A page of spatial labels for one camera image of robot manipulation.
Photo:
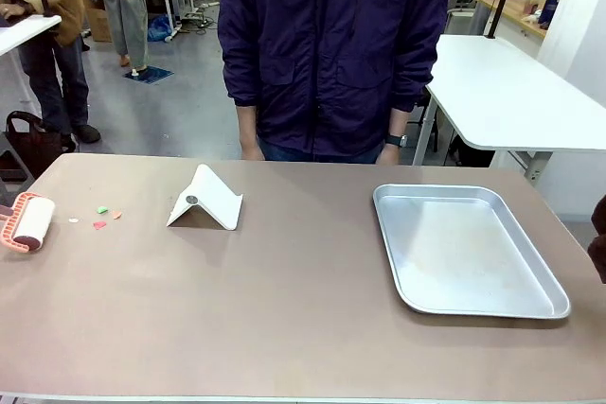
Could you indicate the person's left forearm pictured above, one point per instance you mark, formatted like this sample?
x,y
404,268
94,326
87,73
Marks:
x,y
399,122

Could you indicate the white folding stand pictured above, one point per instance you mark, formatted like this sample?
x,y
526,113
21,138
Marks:
x,y
215,200

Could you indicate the person's left hand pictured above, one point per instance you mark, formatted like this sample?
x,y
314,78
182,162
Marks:
x,y
390,155

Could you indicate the green paper scrap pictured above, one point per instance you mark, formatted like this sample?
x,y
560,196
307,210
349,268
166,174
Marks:
x,y
102,209

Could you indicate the dark maroon bag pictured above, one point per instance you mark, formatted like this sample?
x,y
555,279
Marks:
x,y
38,148

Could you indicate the bystander in grey trousers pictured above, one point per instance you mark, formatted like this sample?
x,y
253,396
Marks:
x,y
125,21

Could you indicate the silver metal tray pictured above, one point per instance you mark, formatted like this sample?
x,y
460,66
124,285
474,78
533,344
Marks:
x,y
468,252

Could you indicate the pink lint roller white roll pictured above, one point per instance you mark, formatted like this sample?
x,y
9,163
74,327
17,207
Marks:
x,y
35,215

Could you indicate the person's right forearm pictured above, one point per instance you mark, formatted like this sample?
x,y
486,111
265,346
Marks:
x,y
247,125

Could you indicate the white table with rounded corner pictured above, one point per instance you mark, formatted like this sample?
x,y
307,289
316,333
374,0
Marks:
x,y
497,92

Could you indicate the pink paper scrap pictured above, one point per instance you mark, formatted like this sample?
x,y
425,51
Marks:
x,y
99,225

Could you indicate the clear plastic cup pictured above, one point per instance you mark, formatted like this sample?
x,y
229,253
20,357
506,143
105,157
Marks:
x,y
532,4

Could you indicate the blue plastic bag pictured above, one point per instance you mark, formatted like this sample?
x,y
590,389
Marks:
x,y
158,28

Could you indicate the blue floor mat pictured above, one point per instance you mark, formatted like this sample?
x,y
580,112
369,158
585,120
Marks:
x,y
149,75

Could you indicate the cardboard box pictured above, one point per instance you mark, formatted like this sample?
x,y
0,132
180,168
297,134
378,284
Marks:
x,y
99,21

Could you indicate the dark blue cup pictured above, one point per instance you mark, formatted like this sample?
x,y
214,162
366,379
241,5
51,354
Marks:
x,y
549,11

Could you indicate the person in purple jacket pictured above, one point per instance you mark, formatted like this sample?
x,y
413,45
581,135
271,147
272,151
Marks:
x,y
331,44

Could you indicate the person's right hand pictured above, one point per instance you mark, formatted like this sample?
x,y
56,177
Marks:
x,y
251,151

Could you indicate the bystander in brown coat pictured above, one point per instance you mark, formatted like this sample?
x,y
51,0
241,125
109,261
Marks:
x,y
57,6

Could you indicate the black wristwatch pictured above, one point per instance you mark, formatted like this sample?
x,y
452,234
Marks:
x,y
397,140

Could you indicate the wooden desk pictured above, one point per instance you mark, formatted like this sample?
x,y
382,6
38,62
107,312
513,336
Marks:
x,y
518,11

